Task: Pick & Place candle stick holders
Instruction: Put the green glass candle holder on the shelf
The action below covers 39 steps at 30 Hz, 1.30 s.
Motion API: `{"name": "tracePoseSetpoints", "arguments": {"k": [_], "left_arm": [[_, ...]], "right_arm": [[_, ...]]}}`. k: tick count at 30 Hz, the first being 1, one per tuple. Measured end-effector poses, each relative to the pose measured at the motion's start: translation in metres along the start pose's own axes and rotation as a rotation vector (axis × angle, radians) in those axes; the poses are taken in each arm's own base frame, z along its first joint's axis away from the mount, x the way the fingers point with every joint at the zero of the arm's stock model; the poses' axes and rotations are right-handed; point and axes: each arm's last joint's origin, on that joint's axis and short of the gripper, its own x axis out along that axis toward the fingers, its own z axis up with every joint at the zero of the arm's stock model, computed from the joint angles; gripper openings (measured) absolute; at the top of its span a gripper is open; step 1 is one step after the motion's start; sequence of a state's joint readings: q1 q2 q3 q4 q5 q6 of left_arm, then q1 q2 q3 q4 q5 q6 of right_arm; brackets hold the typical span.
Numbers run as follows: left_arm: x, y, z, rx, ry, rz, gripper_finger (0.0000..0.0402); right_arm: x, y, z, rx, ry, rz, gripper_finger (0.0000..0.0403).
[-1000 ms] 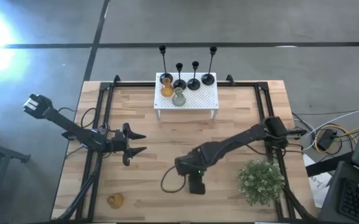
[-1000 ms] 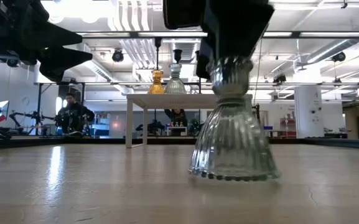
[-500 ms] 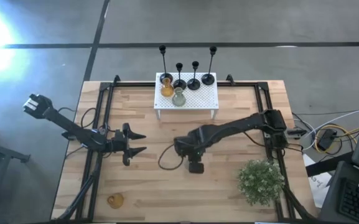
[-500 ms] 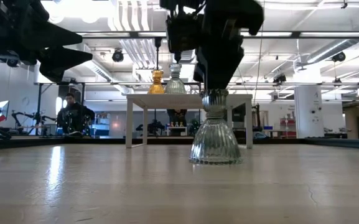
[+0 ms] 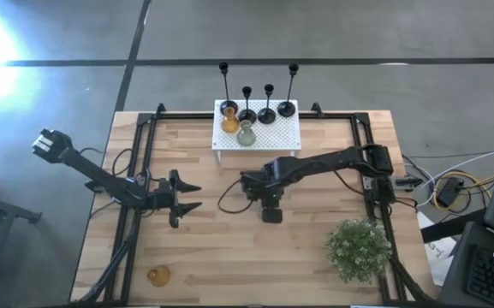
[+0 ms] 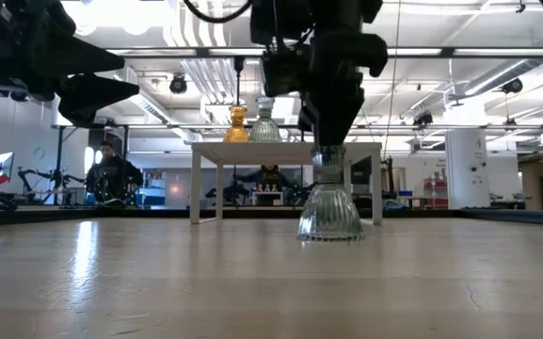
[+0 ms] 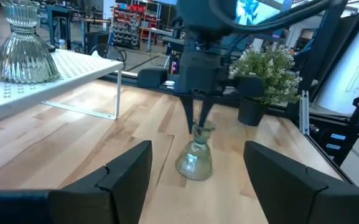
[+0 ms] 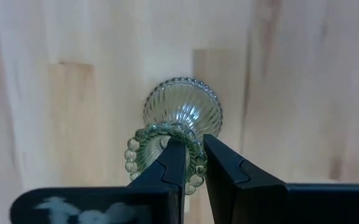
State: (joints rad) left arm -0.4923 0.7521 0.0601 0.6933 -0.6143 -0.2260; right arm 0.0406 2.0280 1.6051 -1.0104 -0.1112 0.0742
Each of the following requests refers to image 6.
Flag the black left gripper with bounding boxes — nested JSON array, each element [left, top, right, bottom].
[[0, 0, 140, 128]]

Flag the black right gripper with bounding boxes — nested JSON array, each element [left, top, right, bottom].
[[297, 30, 389, 147]]

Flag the clear ribbed glass candle holder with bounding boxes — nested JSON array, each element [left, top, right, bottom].
[[248, 96, 283, 143], [296, 144, 366, 243]]

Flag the amber ribbed glass candle holder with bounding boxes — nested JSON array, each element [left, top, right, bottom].
[[223, 105, 252, 143]]

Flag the white perforated shelf riser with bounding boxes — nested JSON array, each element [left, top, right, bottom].
[[189, 141, 384, 226]]

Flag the person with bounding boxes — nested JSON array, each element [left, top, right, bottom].
[[245, 164, 295, 192], [86, 139, 144, 207]]

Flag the black ceiling spotlight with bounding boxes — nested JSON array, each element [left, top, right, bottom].
[[501, 77, 524, 95], [411, 110, 435, 128], [168, 73, 188, 95]]

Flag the small white-framed monitor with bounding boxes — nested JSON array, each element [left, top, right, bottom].
[[250, 190, 284, 207]]

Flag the tilted computer monitor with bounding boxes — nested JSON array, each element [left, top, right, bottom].
[[0, 151, 15, 185]]

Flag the red background shelf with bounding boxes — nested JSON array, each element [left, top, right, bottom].
[[423, 176, 449, 209]]

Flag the blue storage bins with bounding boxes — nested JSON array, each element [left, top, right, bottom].
[[138, 176, 167, 206]]

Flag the white round column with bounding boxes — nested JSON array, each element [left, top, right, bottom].
[[444, 129, 491, 211]]

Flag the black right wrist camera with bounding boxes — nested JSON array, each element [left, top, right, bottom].
[[261, 50, 301, 98]]

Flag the black background frame post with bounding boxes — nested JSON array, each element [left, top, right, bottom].
[[54, 124, 65, 206]]

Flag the black aluminium table frame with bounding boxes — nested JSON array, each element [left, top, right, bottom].
[[0, 205, 543, 228]]

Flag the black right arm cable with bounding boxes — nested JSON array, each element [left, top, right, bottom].
[[184, 0, 253, 24]]

